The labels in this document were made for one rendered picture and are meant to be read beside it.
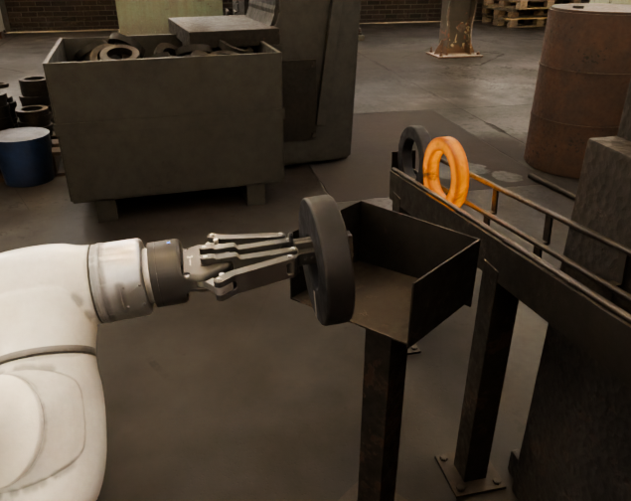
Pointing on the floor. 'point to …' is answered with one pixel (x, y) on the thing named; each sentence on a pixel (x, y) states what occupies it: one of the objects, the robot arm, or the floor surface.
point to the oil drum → (580, 83)
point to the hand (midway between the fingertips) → (323, 248)
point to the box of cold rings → (165, 117)
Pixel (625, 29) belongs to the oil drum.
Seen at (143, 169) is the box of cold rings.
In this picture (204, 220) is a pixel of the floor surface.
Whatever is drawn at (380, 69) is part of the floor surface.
